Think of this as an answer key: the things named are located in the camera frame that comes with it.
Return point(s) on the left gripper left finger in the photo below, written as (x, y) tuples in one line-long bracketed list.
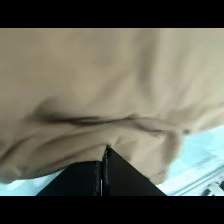
[(75, 180)]

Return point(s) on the silver frame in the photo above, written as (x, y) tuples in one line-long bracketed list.
[(208, 186)]

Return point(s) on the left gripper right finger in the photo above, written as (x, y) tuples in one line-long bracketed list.
[(130, 178)]

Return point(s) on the brown garment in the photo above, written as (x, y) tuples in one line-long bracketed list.
[(100, 83)]

